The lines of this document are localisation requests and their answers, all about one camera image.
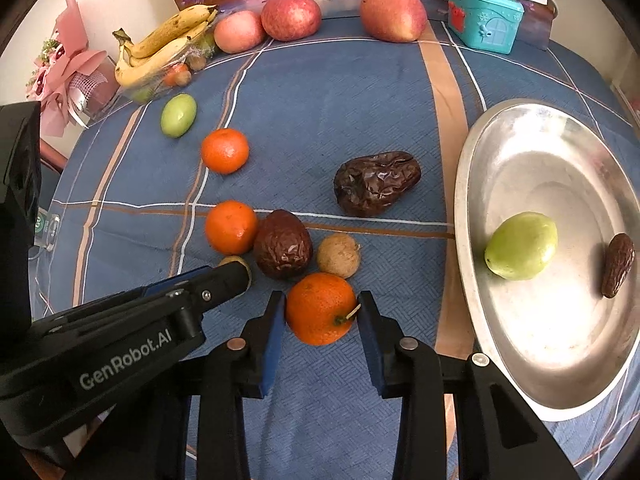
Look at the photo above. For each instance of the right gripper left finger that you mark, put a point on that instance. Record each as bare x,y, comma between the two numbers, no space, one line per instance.
242,368

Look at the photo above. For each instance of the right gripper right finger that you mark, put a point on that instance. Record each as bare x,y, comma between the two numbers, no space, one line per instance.
499,436

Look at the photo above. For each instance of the orange tangerine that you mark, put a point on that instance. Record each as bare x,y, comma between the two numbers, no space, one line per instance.
225,151
231,228
317,308

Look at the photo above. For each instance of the brown red date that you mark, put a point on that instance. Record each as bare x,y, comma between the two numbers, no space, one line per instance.
282,247

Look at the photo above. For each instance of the tan longan fruit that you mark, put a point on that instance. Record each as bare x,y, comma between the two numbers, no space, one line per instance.
238,265
339,254

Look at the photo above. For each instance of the clear acrylic sign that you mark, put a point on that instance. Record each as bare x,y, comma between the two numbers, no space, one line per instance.
46,229

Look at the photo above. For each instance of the green jujube in plate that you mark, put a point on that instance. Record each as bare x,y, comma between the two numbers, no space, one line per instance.
522,246

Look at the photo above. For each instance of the large wrinkled dark date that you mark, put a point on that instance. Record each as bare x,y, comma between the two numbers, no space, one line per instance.
368,185

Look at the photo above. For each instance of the small dark date in plate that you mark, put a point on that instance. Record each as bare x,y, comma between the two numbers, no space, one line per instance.
619,258

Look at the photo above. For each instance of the blue plaid tablecloth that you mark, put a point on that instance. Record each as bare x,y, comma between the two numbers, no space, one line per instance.
132,204

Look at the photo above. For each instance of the green jujube on cloth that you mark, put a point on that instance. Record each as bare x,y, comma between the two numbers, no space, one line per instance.
178,115

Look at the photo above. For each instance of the pink flower bouquet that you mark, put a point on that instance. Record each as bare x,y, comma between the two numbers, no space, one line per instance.
71,81

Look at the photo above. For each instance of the clear plastic fruit tray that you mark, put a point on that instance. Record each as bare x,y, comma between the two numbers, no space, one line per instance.
171,66

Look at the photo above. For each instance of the yellow banana bunch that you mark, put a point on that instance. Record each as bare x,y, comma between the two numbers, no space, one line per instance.
160,45

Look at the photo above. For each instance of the pale red apple left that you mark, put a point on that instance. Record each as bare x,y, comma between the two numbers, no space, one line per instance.
239,32

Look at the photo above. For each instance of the dark red apple middle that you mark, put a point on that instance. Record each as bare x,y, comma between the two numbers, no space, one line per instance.
289,20

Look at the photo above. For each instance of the red apple right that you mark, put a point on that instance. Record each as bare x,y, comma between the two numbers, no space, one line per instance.
393,20

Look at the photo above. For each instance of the teal house-shaped box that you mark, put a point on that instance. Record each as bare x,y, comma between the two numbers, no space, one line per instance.
486,25

